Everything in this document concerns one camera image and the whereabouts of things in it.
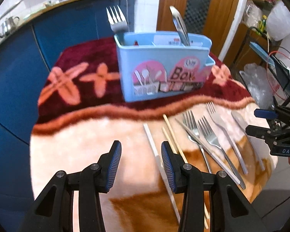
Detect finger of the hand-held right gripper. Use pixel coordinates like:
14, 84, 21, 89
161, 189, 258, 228
254, 106, 290, 124
246, 125, 290, 143

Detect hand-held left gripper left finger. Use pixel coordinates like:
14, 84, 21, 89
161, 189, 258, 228
17, 140, 122, 232

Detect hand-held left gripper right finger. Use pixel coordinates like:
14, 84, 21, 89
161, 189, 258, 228
161, 141, 269, 232

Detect metal spoon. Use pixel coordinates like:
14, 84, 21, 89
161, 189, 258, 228
231, 112, 266, 171

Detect wooden chopstick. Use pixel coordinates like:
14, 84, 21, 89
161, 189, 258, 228
161, 127, 209, 229

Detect white chopstick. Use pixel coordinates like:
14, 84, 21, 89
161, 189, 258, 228
142, 123, 182, 224

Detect wooden chopsticks pair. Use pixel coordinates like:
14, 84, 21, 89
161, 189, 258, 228
163, 114, 209, 221

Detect metal fork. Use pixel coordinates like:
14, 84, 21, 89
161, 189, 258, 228
106, 5, 128, 34
205, 101, 249, 175
197, 116, 242, 185
182, 110, 212, 174

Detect metal table knife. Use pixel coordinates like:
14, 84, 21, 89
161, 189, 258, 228
170, 6, 191, 47
175, 118, 246, 190

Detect blue utensil box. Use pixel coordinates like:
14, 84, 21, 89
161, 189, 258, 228
113, 31, 216, 102

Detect clear plastic bags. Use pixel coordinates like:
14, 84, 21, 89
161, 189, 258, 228
239, 63, 277, 109

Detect printed blanket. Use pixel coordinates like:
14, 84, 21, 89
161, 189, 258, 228
30, 37, 278, 232

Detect blue plastic board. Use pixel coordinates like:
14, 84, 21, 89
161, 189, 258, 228
250, 42, 277, 64

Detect black metal rack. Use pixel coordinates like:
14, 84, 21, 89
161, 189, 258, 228
234, 25, 290, 97

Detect green bottle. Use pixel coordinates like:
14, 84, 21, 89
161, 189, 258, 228
259, 14, 267, 32

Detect white plastic bag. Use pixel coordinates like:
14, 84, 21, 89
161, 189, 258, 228
266, 1, 290, 41

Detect clear plastic bag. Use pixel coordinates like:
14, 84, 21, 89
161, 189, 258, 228
243, 0, 263, 27

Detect wooden door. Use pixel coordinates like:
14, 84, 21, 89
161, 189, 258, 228
157, 0, 243, 61

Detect blue kitchen cabinet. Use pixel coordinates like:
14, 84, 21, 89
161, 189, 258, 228
0, 0, 139, 206

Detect metal kettle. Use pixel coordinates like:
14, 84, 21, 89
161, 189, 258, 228
0, 16, 20, 38

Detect red cable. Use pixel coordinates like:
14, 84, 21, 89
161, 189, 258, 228
266, 49, 290, 102

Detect white power cable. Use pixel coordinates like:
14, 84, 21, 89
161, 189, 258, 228
111, 0, 129, 28

